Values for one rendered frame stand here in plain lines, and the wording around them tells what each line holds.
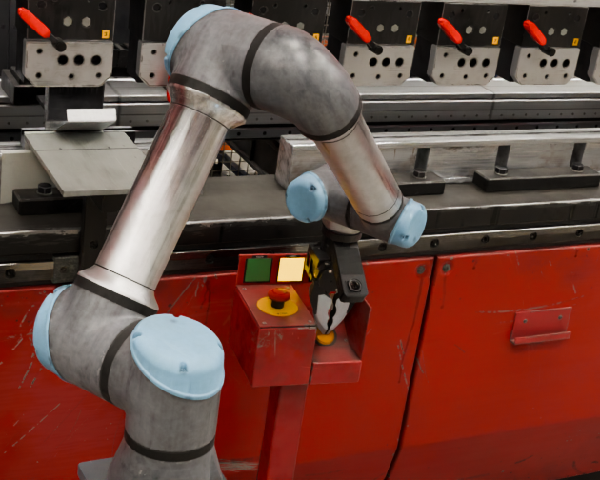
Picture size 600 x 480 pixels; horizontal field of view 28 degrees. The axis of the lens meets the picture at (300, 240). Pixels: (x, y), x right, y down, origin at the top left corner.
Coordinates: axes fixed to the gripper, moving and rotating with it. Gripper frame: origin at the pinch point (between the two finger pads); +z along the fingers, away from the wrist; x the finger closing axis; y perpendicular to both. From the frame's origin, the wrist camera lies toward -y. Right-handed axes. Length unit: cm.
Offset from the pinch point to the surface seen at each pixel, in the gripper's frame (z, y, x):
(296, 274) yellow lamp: -6.1, 9.2, 3.9
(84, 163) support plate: -26, 13, 43
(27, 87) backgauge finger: -25, 48, 49
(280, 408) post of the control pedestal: 14.9, -2.5, 7.2
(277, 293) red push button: -7.7, 0.3, 10.4
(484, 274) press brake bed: 3.5, 23.5, -43.2
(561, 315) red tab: 15, 25, -66
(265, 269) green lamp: -7.3, 9.3, 10.0
